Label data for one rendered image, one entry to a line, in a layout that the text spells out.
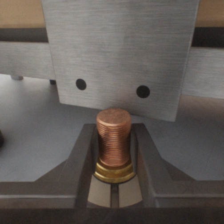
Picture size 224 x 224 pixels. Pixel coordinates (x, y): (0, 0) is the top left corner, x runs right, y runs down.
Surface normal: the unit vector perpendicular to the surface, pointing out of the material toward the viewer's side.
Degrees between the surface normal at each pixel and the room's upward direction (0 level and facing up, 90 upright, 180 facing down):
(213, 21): 90
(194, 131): 180
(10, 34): 90
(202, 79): 90
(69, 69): 90
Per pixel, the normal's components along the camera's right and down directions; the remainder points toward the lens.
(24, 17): -0.34, 0.46
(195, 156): -0.01, -0.88
